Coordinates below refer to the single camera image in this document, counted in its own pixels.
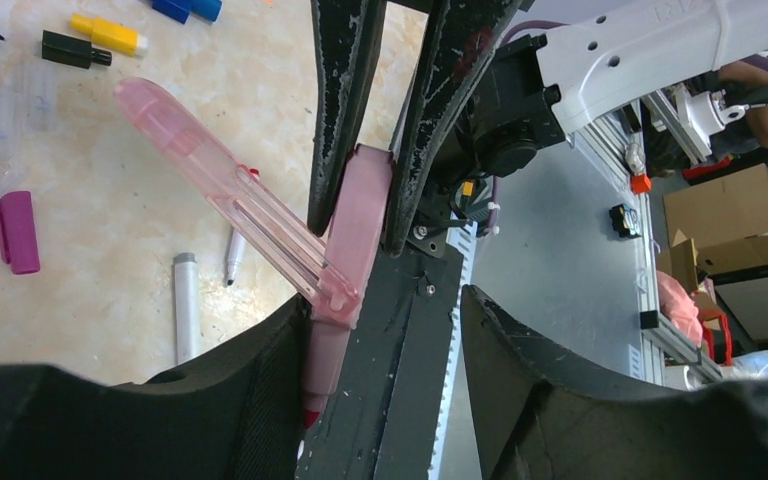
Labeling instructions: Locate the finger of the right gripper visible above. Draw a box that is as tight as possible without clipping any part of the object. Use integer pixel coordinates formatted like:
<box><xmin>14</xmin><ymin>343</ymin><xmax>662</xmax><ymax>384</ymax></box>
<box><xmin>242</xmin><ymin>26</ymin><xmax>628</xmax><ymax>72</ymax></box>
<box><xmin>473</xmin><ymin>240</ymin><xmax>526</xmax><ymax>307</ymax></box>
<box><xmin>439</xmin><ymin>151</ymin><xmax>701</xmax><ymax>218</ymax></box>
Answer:
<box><xmin>307</xmin><ymin>0</ymin><xmax>387</xmax><ymax>236</ymax></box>
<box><xmin>383</xmin><ymin>0</ymin><xmax>521</xmax><ymax>257</ymax></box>

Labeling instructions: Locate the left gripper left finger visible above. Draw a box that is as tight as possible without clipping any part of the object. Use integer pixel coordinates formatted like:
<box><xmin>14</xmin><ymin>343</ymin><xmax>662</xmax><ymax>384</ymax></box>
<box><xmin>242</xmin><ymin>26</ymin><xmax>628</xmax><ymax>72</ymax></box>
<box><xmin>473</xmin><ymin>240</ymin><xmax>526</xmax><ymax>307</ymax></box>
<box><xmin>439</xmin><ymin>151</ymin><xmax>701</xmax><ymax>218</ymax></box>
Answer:
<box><xmin>0</xmin><ymin>296</ymin><xmax>309</xmax><ymax>479</ymax></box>

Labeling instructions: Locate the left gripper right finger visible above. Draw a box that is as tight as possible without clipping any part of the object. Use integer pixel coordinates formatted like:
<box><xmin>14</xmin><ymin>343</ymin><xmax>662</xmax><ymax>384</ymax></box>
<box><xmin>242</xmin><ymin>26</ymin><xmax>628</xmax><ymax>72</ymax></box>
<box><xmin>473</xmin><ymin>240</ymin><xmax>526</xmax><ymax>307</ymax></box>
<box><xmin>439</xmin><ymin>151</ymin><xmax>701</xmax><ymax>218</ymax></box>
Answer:
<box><xmin>461</xmin><ymin>286</ymin><xmax>768</xmax><ymax>479</ymax></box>

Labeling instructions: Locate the blue wide marker cap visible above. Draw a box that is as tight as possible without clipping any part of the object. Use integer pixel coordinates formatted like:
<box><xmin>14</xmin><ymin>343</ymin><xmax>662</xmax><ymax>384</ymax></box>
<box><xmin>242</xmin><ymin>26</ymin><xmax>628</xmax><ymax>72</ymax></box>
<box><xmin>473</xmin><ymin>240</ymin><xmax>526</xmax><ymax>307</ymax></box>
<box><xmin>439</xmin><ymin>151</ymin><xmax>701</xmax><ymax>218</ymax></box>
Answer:
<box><xmin>191</xmin><ymin>0</ymin><xmax>223</xmax><ymax>23</ymax></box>

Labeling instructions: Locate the dark blue marker cap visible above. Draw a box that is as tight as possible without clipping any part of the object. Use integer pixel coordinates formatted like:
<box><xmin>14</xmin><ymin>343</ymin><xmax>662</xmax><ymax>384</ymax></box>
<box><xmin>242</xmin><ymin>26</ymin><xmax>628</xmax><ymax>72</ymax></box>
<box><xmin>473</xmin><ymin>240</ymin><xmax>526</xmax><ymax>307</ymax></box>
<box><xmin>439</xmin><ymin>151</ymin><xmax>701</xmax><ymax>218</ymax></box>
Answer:
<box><xmin>150</xmin><ymin>0</ymin><xmax>192</xmax><ymax>24</ymax></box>

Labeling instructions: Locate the thin marker pink cap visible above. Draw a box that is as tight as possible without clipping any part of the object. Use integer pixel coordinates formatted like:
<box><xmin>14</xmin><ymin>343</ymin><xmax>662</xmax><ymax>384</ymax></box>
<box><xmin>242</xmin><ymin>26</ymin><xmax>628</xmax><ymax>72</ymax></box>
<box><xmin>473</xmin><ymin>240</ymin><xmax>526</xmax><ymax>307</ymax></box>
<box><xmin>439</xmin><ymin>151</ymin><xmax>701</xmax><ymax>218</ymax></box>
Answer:
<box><xmin>114</xmin><ymin>77</ymin><xmax>393</xmax><ymax>428</ymax></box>

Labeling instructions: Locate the yellow marker cap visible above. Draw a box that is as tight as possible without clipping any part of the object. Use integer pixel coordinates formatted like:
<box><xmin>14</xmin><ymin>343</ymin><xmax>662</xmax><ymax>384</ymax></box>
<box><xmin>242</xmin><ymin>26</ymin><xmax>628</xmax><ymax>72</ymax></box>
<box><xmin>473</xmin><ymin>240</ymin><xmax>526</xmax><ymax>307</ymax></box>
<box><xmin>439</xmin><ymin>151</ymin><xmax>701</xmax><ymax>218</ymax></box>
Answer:
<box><xmin>70</xmin><ymin>13</ymin><xmax>149</xmax><ymax>57</ymax></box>

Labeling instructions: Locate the black marker cap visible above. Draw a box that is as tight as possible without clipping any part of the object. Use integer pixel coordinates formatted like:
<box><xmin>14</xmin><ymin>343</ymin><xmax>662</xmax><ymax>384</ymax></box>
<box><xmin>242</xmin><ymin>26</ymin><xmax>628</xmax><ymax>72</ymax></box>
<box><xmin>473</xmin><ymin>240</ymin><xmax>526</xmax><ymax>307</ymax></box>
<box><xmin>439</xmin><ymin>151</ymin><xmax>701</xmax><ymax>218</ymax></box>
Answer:
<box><xmin>41</xmin><ymin>30</ymin><xmax>112</xmax><ymax>69</ymax></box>

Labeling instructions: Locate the magenta marker cap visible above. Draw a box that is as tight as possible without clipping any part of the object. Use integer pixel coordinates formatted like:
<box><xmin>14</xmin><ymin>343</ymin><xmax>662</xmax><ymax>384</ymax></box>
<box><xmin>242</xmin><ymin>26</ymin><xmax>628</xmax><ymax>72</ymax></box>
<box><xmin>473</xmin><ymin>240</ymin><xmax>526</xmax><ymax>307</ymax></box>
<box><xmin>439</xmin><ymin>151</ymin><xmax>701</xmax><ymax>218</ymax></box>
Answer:
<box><xmin>0</xmin><ymin>191</ymin><xmax>41</xmax><ymax>275</ymax></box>

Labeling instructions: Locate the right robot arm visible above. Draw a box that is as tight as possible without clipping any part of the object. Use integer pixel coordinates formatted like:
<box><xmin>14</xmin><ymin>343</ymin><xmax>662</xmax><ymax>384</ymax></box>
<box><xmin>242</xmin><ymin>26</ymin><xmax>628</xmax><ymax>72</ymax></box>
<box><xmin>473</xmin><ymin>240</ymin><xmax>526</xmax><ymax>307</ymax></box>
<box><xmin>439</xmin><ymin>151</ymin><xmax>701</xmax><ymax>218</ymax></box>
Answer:
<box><xmin>307</xmin><ymin>1</ymin><xmax>768</xmax><ymax>256</ymax></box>

